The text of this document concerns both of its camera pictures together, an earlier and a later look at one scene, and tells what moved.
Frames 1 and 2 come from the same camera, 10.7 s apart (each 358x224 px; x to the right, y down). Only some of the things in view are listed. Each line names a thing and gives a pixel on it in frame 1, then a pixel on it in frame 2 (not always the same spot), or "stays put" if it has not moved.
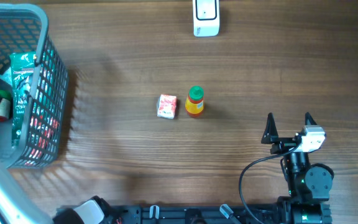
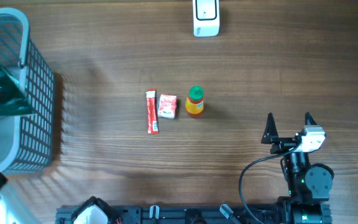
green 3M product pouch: (22, 67) → (0, 93)
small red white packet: (167, 106) stays put
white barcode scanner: (206, 18) stays put
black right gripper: (271, 136) stays put
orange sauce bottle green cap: (194, 104) stays put
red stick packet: (43, 130) → (152, 111)
